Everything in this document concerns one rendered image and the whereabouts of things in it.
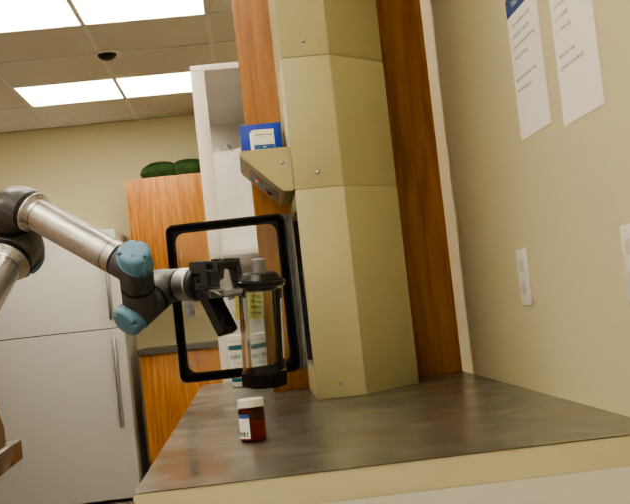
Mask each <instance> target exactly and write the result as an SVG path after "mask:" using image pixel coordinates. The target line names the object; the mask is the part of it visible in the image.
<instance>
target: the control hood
mask: <svg viewBox="0 0 630 504"><path fill-rule="evenodd" d="M239 156H240V172H241V174H242V175H243V176H244V177H245V178H247V179H248V180H249V181H250V170H251V171H252V172H253V173H254V174H256V175H257V176H258V177H259V178H261V179H262V180H263V181H264V182H266V183H267V184H268V185H269V186H271V187H272V188H273V189H274V190H276V191H277V192H278V193H279V196H278V200H277V202H276V201H275V200H274V199H273V198H272V199H273V200H274V201H275V202H276V203H278V204H280V205H287V204H289V203H290V201H291V198H292V195H293V193H294V190H295V186H294V177H293V168H292V158H291V149H290V148H289V147H279V148H269V149H259V150H249V151H241V153H239ZM250 182H252V181H250ZM252 183H253V182H252ZM253 184H254V183H253ZM254 185H255V184H254ZM255 186H257V185H255ZM257 187H258V186H257ZM258 188H259V187H258ZM259 189H260V188H259ZM260 190H262V189H260ZM262 191H263V190H262ZM263 192H264V191H263ZM264 193H265V192H264ZM265 194H266V193H265Z"/></svg>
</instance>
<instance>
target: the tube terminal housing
mask: <svg viewBox="0 0 630 504"><path fill-rule="evenodd" d="M277 92H278V101H279V110H280V119H281V129H282V138H283V147H289V148H290V149H291V158H292V168H293V177H294V186H295V190H294V193H293V195H292V198H291V201H290V212H291V217H292V227H293V221H298V228H299V238H300V247H301V256H302V265H303V270H304V279H305V288H306V297H307V299H306V302H307V311H308V320H309V329H310V339H311V348H312V357H313V359H312V360H313V366H312V365H311V364H309V363H308V358H307V365H308V377H309V387H310V390H311V392H312V393H313V394H314V395H315V397H316V398H317V399H318V400H322V399H331V398H339V397H348V396H357V395H365V394H371V393H375V392H380V391H385V390H389V389H394V388H399V387H403V386H408V385H413V384H417V383H419V378H418V370H417V361H416V352H415V343H414V334H413V326H412V317H411V308H410V299H409V290H408V281H407V273H406V264H405V255H404V246H403V237H402V229H401V220H400V211H399V202H398V193H397V186H396V176H395V167H394V159H393V150H392V141H391V132H390V123H389V114H388V106H387V97H386V88H385V79H384V70H383V63H382V62H376V61H369V60H363V59H356V58H350V57H343V56H337V55H330V54H325V55H315V56H304V57H294V58H283V59H281V62H280V70H279V78H278V86H277ZM283 102H284V110H285V119H286V128H287V139H286V132H285V123H284V114H283Z"/></svg>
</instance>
